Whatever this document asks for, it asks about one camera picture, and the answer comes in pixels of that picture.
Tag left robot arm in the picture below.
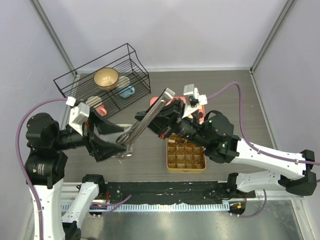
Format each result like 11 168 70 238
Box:
24 110 126 240

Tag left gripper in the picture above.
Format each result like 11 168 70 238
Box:
52 105 127 159

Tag blue cup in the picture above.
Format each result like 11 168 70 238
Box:
118 85 135 99

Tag black wire rack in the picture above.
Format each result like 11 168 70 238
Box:
53 43 152 119

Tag metal tongs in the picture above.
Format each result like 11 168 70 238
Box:
127 88 176 144

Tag silver box lid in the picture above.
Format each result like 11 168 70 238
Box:
107 123 133 159

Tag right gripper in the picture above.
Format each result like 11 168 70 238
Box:
135 99 210 149

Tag pink cup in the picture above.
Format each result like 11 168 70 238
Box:
85 96 107 116

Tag white cable duct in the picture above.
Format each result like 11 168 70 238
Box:
61 202 231 213

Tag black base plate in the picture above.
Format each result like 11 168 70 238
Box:
105 181 256 205

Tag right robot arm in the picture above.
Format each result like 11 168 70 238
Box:
148 99 317 198

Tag pink tray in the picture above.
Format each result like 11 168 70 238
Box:
149 96 206 121

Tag gold bowl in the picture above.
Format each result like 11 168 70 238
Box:
93 67 119 91

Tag gold chocolate box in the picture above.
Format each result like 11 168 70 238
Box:
166 134 207 173

